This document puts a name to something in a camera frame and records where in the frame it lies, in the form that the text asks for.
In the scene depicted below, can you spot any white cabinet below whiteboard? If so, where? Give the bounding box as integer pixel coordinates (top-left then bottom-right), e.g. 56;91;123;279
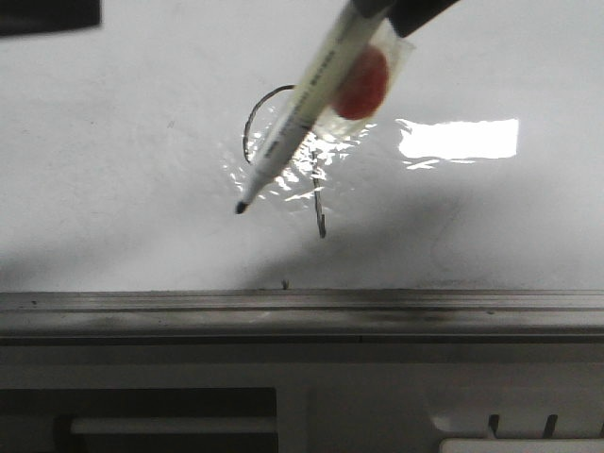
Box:
1;341;603;452

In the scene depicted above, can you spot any red magnet taped to marker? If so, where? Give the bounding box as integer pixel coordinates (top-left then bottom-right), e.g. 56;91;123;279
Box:
312;20;414;143

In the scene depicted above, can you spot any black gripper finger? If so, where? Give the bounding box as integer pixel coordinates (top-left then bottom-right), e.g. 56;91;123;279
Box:
1;0;102;36
353;0;458;38

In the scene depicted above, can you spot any aluminium whiteboard tray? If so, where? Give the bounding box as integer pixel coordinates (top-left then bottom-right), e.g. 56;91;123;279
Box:
1;289;603;342

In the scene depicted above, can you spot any white black whiteboard marker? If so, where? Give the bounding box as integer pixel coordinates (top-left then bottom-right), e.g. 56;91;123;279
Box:
235;1;394;214

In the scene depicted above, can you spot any white whiteboard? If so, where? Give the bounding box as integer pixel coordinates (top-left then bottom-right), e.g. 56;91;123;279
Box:
1;1;603;292

